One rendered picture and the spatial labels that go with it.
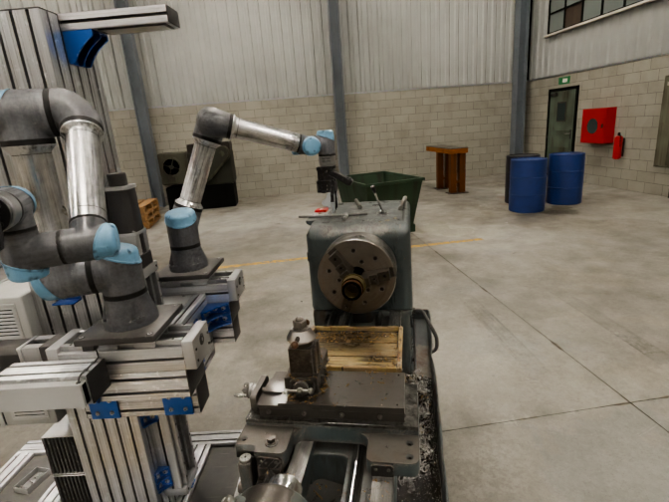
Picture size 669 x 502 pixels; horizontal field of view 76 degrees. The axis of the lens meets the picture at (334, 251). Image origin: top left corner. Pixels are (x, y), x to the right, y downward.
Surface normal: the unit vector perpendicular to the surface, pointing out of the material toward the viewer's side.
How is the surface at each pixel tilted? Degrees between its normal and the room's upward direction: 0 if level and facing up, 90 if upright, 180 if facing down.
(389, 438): 0
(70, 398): 90
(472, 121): 90
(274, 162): 90
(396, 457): 0
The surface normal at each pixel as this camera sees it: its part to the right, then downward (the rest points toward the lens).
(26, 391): -0.02, 0.29
